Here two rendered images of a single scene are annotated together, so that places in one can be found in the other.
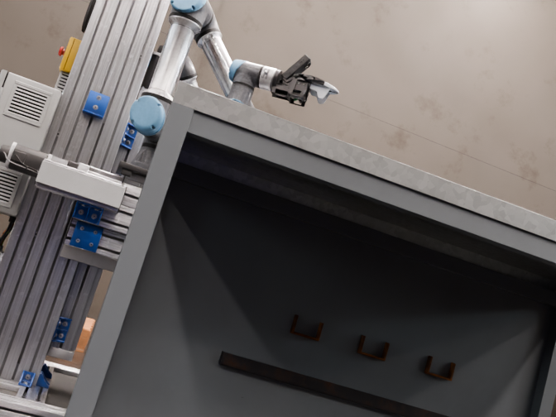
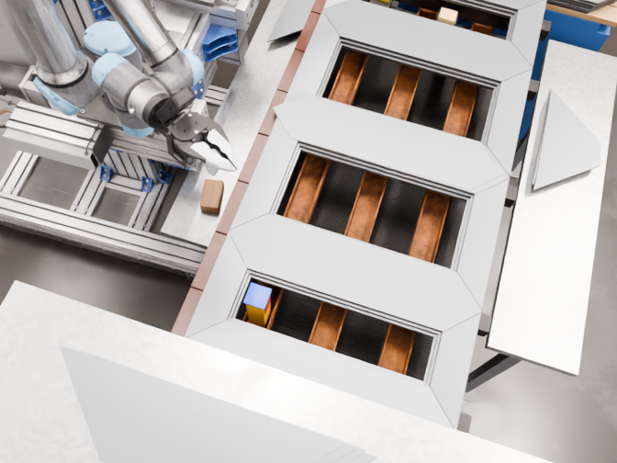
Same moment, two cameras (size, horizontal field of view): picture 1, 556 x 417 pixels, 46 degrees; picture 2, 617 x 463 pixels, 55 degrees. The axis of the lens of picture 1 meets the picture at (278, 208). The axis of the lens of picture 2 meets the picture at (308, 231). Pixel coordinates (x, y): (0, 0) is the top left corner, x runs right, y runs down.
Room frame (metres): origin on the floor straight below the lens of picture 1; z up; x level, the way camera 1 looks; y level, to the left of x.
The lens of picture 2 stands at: (1.58, -0.44, 2.40)
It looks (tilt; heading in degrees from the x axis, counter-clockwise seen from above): 65 degrees down; 25
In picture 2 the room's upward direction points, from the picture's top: 6 degrees clockwise
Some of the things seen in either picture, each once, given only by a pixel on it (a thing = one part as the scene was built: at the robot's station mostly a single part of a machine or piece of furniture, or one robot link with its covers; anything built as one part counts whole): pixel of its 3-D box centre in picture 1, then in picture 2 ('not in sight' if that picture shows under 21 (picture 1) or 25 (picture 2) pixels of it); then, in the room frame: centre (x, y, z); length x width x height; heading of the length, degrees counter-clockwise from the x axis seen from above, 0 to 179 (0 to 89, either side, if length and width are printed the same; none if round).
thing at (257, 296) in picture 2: not in sight; (257, 297); (1.97, -0.13, 0.88); 0.06 x 0.06 x 0.02; 12
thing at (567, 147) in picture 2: not in sight; (570, 144); (2.98, -0.71, 0.77); 0.45 x 0.20 x 0.04; 12
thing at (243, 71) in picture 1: (246, 74); (123, 82); (2.07, 0.23, 1.43); 0.11 x 0.08 x 0.09; 79
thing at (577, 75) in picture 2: not in sight; (559, 186); (2.83, -0.74, 0.73); 1.20 x 0.26 x 0.03; 12
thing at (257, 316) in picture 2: not in sight; (259, 308); (1.97, -0.13, 0.78); 0.05 x 0.05 x 0.19; 12
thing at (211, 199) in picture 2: not in sight; (212, 197); (2.23, 0.21, 0.70); 0.10 x 0.06 x 0.05; 24
